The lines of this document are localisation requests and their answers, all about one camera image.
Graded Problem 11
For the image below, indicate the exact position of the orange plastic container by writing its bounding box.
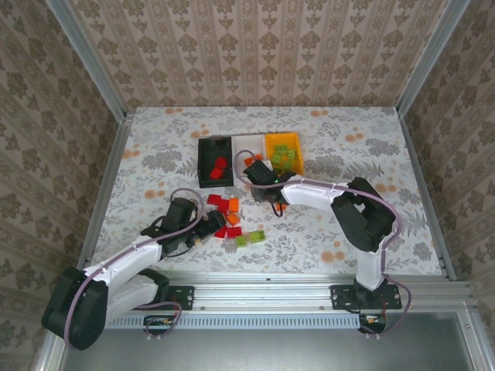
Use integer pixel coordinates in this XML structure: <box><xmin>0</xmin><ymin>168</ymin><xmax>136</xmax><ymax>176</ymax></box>
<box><xmin>264</xmin><ymin>131</ymin><xmax>305</xmax><ymax>175</ymax></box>

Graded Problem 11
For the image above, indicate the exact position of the white plastic container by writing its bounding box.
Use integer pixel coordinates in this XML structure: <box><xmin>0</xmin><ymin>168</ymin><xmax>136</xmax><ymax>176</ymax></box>
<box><xmin>231</xmin><ymin>134</ymin><xmax>269</xmax><ymax>183</ymax></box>

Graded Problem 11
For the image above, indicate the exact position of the black plastic container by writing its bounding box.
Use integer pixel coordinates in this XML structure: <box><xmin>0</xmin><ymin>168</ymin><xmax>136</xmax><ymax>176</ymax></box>
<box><xmin>196</xmin><ymin>137</ymin><xmax>236</xmax><ymax>189</ymax></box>

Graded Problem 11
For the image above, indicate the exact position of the grey metal sheet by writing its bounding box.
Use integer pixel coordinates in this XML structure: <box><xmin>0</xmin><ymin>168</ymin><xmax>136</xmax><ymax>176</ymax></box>
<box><xmin>57</xmin><ymin>313</ymin><xmax>486</xmax><ymax>371</ymax></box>

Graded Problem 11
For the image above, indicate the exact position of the thin black left gripper cable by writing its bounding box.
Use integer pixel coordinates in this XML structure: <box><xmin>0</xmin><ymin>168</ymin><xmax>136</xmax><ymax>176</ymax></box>
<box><xmin>162</xmin><ymin>242</ymin><xmax>193</xmax><ymax>259</ymax></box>

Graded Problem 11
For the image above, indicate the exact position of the aluminum base rail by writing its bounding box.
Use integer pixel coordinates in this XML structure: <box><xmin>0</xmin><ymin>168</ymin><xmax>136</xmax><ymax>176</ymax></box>
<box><xmin>108</xmin><ymin>270</ymin><xmax>473</xmax><ymax>313</ymax></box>

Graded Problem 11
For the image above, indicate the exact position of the aluminum table side rail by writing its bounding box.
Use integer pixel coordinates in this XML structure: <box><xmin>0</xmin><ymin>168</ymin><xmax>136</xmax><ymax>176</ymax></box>
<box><xmin>397</xmin><ymin>107</ymin><xmax>458</xmax><ymax>282</ymax></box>
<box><xmin>75</xmin><ymin>111</ymin><xmax>135</xmax><ymax>281</ymax></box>

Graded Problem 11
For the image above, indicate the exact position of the slotted grey cable duct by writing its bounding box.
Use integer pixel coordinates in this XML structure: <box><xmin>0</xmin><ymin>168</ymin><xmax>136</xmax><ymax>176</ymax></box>
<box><xmin>106</xmin><ymin>313</ymin><xmax>363</xmax><ymax>329</ymax></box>

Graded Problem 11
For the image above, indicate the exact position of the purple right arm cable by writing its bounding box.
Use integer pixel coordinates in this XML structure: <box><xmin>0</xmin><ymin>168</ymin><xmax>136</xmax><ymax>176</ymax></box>
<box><xmin>234</xmin><ymin>149</ymin><xmax>413</xmax><ymax>336</ymax></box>

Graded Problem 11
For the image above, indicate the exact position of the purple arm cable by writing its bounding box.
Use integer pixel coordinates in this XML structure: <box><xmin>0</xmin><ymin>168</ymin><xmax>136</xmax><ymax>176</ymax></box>
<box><xmin>234</xmin><ymin>149</ymin><xmax>413</xmax><ymax>336</ymax></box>
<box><xmin>63</xmin><ymin>188</ymin><xmax>205</xmax><ymax>350</ymax></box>

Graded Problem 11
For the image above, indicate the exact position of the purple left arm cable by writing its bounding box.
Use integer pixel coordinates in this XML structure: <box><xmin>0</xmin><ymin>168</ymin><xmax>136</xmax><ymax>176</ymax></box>
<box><xmin>63</xmin><ymin>188</ymin><xmax>205</xmax><ymax>350</ymax></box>

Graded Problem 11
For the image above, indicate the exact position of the aluminum front frame bar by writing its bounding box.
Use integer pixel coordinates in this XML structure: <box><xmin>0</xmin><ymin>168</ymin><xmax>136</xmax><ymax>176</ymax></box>
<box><xmin>458</xmin><ymin>311</ymin><xmax>495</xmax><ymax>371</ymax></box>
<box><xmin>32</xmin><ymin>335</ymin><xmax>70</xmax><ymax>371</ymax></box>

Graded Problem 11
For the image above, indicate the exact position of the aluminum frame upright post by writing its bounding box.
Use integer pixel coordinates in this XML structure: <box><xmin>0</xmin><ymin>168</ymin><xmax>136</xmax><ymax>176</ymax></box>
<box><xmin>396</xmin><ymin>0</ymin><xmax>471</xmax><ymax>117</ymax></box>
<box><xmin>44</xmin><ymin>0</ymin><xmax>128</xmax><ymax>121</ymax></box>

